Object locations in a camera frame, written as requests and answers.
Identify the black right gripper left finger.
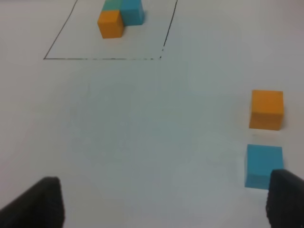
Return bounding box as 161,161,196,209
0,177,65,228

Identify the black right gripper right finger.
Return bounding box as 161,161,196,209
266,169,304,228

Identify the green template block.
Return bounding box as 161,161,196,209
102,0,122,11

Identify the orange template block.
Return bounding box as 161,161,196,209
97,10,124,39

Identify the blue template block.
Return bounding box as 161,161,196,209
120,0,144,26

